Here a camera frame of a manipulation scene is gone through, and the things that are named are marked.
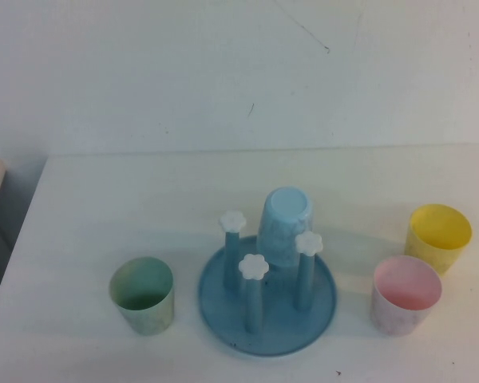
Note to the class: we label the blue cup stand with pegs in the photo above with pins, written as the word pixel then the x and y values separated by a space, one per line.
pixel 223 319

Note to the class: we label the yellow plastic cup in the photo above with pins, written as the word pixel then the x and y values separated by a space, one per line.
pixel 423 249

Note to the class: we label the light blue plastic cup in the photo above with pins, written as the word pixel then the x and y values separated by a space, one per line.
pixel 279 235

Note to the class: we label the pink plastic cup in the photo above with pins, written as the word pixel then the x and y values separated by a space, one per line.
pixel 391 315

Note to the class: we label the pale green plastic cup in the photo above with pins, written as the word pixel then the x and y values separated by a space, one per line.
pixel 151 319

